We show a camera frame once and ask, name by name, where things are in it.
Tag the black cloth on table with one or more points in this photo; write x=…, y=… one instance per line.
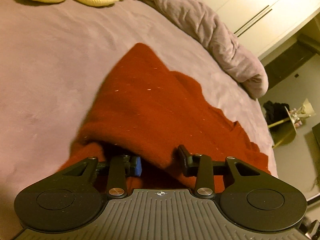
x=275, y=111

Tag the white wardrobe with handles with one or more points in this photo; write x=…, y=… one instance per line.
x=262, y=25

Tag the red knit cardigan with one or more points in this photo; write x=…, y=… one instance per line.
x=149, y=110

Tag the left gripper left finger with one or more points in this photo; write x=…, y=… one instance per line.
x=121, y=167

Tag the dark wooden door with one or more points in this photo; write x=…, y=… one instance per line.
x=287, y=63

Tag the purple bed sheet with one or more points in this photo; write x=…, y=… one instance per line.
x=53, y=61

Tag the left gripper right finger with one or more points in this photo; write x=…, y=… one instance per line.
x=201, y=167

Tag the purple crumpled duvet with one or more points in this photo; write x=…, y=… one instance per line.
x=203, y=24

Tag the wrapped flower bouquet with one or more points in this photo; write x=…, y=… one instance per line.
x=298, y=116

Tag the yellow legged side table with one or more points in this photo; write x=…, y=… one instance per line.
x=284, y=131

